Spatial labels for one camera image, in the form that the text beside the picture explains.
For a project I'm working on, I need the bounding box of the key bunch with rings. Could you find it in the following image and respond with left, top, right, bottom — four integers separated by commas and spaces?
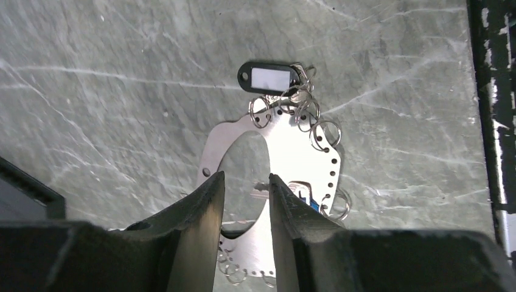
197, 63, 350, 288

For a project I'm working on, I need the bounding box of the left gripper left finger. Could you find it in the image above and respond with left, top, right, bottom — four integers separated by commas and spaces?
1, 172, 225, 291

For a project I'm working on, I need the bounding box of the black key tag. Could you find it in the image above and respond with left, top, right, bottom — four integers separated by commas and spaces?
237, 61, 301, 97

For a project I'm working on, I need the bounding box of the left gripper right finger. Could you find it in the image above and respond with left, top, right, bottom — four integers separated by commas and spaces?
270, 174, 515, 291

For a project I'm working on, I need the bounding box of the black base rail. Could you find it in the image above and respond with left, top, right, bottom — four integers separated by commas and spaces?
468, 1, 515, 263

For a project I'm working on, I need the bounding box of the blue key tag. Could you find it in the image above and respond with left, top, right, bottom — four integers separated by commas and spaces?
296, 189, 319, 212

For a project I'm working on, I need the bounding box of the black network switch box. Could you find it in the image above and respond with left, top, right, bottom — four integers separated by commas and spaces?
1, 158, 66, 221

